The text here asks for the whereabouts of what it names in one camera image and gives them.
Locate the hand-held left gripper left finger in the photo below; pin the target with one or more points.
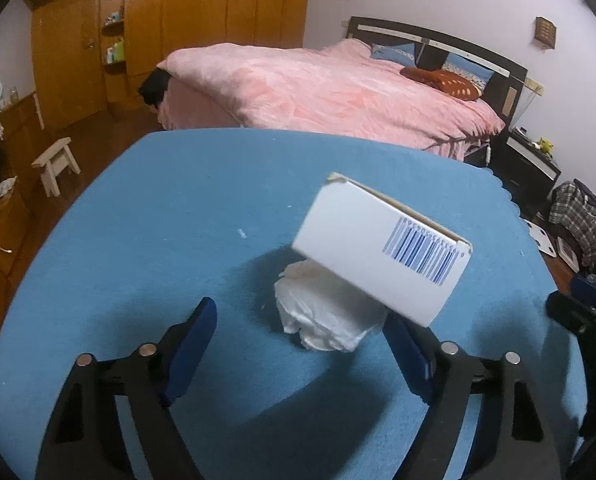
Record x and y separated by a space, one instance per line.
198 335

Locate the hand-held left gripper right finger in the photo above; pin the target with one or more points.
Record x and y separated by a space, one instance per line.
407 355

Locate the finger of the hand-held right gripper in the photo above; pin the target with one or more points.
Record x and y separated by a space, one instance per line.
565 310
587 287

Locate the white tissue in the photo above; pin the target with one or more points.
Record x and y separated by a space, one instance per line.
323 315

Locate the white cardboard box blue print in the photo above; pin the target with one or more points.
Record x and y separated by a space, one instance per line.
367 250

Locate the plaid shirt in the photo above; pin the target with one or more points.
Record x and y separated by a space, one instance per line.
577 220

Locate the white bathroom scale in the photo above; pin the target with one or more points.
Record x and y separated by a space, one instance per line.
540 237

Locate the dark nightstand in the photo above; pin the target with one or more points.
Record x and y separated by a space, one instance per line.
522 175

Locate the yellow toy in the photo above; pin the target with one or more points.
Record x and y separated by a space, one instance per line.
544 145

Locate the small white wooden stool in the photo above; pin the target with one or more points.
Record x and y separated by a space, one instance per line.
55 162

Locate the white rag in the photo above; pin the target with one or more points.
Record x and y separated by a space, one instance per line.
4 190

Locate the blue pillow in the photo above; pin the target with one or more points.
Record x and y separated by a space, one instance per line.
392 54
470 67

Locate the brown dotted pillow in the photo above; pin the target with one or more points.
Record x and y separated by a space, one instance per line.
442 82

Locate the black cloth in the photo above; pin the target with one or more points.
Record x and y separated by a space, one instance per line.
154 87

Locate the wooden sideboard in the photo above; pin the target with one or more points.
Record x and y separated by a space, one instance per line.
8 160

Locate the bed with pink blanket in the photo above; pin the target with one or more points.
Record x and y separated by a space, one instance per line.
328 95

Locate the dark wooden bed headboard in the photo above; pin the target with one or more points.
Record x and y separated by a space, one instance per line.
452 42

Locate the green box on shelf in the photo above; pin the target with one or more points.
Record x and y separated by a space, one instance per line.
115 52

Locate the wooden wardrobe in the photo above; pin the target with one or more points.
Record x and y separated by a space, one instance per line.
203 10

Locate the brown wall lamp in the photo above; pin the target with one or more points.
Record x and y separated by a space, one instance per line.
545 32

